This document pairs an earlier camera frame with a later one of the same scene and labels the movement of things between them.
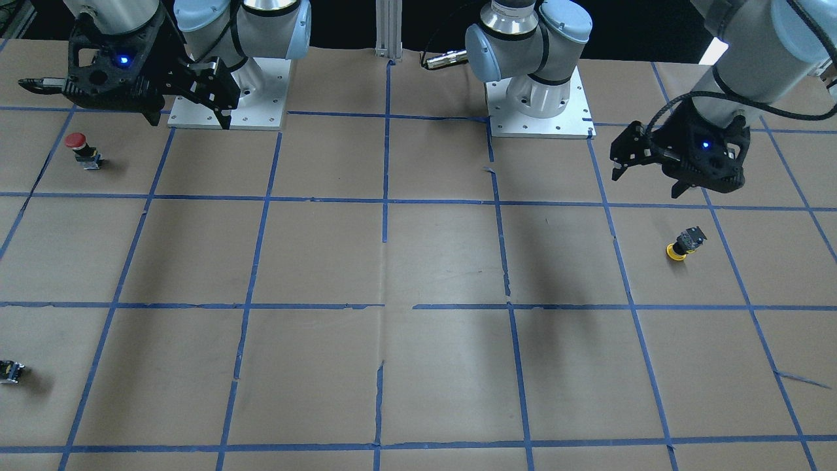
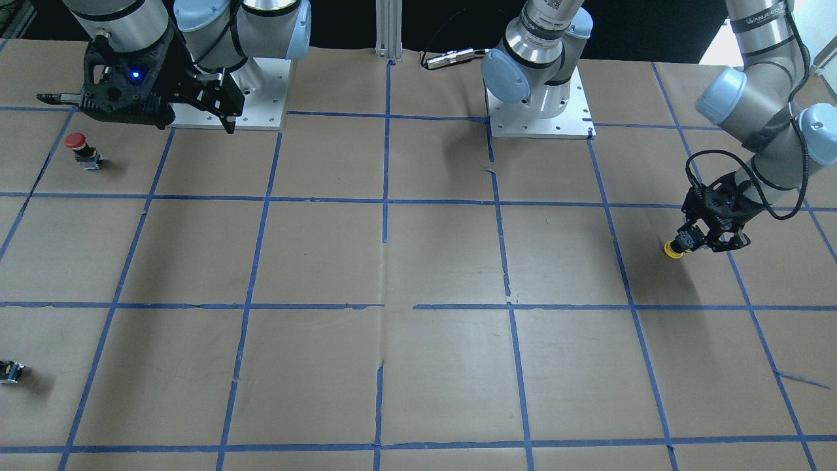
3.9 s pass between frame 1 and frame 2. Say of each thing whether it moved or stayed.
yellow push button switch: stayed
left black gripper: moved
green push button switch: stayed
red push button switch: stayed
